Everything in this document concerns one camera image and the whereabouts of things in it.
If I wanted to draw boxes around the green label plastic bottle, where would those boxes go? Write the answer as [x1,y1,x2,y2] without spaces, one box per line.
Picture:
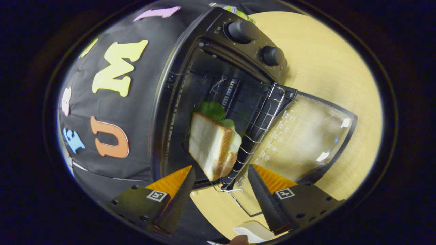
[213,3,255,23]

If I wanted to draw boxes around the black toaster oven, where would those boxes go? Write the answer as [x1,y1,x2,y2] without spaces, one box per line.
[150,7,358,218]

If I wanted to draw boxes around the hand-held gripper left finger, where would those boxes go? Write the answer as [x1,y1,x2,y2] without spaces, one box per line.
[107,166,196,235]

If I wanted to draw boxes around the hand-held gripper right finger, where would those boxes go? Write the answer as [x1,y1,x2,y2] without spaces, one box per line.
[248,164,346,236]

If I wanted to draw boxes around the toast sandwich with lettuce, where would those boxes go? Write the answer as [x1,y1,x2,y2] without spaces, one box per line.
[188,101,242,182]

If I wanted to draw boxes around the oven wire rack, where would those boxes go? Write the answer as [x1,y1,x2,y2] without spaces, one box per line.
[204,76,287,192]

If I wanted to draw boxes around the white rectangular plate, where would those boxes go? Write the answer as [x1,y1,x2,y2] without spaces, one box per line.
[233,221,275,244]

